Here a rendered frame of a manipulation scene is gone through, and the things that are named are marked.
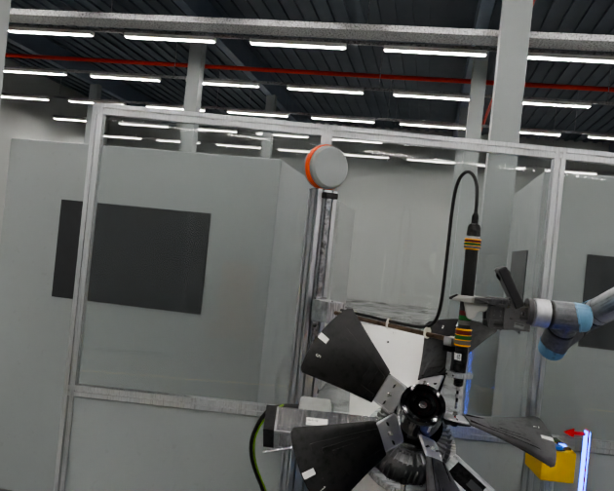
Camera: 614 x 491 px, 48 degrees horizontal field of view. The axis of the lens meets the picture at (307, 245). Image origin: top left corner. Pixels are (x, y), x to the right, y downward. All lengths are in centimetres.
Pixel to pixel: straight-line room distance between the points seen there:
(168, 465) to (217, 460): 19
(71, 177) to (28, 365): 109
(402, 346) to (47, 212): 251
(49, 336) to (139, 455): 161
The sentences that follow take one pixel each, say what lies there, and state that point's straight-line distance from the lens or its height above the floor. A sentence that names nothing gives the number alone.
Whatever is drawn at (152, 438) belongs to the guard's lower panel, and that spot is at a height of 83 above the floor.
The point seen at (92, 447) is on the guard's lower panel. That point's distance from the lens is 279.
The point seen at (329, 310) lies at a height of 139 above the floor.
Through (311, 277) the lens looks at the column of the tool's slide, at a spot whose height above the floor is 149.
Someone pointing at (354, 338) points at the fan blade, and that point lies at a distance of 195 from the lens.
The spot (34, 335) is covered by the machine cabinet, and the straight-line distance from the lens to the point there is 425.
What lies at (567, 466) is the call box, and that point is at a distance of 227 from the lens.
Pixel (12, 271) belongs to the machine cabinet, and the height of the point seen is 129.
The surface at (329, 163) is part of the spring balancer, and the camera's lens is 242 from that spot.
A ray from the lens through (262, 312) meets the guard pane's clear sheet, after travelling 258.
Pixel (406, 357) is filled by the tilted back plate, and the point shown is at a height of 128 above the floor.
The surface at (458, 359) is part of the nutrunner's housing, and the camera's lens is 188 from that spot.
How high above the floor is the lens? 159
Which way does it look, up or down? level
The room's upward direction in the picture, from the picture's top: 6 degrees clockwise
